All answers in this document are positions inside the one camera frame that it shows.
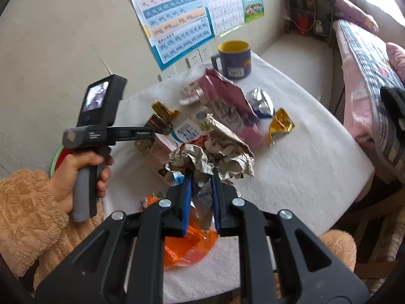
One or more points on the white milk carton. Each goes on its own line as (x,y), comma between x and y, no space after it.
(186,131)

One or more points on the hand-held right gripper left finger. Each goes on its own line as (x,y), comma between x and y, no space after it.
(186,196)

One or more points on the pink pillow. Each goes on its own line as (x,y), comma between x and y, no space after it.
(356,12)

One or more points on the person's left hand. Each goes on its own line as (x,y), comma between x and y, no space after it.
(68,177)

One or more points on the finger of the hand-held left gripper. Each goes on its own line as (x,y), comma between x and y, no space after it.
(142,133)

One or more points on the fuzzy brown clothing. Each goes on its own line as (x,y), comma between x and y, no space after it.
(72,243)

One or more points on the orange plastic wrapper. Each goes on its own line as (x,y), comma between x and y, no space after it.
(183,247)

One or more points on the silver foil wrapper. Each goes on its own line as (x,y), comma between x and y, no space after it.
(261,103)

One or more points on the white chart wall poster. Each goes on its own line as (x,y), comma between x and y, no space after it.
(221,3)

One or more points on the small pink white packet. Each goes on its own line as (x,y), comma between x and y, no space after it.
(189,93)

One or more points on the pale pink carton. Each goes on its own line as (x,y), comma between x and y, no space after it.
(163,152)

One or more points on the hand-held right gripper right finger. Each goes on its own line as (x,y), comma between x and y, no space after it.
(216,202)

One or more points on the striped letter wall poster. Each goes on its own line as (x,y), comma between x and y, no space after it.
(171,15)

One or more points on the red bin with green rim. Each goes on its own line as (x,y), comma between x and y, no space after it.
(57,161)

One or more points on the blue mug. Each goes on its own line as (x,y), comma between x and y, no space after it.
(235,60)

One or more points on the white table cloth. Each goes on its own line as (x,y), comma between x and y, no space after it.
(300,171)

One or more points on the pink snack bag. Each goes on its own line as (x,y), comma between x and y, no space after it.
(227,101)

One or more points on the dark metal shelf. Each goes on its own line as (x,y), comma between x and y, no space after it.
(308,6)

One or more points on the black cloth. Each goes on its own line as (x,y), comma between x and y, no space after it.
(394,104)

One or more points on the gold foil wrapper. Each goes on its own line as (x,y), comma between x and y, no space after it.
(280,125)
(163,114)

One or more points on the white wall socket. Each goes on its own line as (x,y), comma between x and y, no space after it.
(197,57)

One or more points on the brown paper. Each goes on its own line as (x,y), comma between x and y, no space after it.
(218,145)

